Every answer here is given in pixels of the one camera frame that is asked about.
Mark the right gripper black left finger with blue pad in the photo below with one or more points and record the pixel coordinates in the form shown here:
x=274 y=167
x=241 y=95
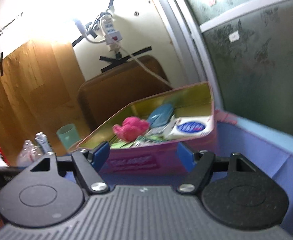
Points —
x=74 y=173

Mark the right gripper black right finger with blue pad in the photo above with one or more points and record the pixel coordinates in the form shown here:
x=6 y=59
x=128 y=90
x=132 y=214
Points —
x=203 y=164

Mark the white tissue pack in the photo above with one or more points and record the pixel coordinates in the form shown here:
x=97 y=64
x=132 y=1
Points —
x=188 y=127

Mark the pink fluffy knitted sponge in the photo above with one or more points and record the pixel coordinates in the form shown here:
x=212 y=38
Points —
x=131 y=128

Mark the green printed flat pack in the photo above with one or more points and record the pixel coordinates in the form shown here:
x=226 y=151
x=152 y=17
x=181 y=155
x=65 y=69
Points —
x=151 y=137

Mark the blue transparent plastic pouch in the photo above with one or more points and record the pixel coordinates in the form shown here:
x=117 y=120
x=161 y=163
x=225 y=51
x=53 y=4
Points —
x=161 y=115

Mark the crumpled clear plastic bag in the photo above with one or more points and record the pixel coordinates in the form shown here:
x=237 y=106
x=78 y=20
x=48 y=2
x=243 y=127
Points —
x=29 y=154

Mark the white green drink carton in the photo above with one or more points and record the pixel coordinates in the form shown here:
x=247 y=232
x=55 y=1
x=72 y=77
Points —
x=43 y=142

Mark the green plastic cup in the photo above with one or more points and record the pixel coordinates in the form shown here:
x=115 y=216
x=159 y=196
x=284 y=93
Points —
x=68 y=135

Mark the blue table cloth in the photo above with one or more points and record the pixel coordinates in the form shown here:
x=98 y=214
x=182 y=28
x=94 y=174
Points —
x=270 y=150

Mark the brown woven chair back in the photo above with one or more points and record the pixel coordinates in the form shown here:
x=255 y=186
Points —
x=104 y=95

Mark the pink macaron biscuit tin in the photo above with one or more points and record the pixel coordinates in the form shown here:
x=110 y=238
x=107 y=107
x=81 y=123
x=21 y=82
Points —
x=193 y=100

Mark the white power strip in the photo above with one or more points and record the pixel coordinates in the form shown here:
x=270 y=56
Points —
x=111 y=34

